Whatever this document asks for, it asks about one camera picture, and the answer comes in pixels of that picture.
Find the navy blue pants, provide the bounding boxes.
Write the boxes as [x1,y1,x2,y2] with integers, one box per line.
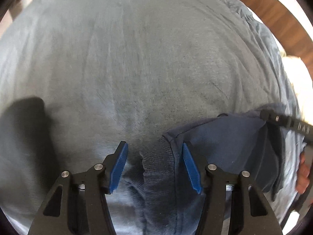
[125,103,286,234]

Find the person's right hand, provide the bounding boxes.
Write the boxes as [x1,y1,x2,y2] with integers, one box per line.
[296,152,310,195]

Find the cream floral pillow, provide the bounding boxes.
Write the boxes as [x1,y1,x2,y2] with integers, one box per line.
[282,56,312,125]

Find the wooden headboard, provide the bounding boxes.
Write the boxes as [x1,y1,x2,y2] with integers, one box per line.
[240,0,312,75]

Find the grey-blue bed cover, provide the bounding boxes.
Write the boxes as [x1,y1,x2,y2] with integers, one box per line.
[1,0,303,234]

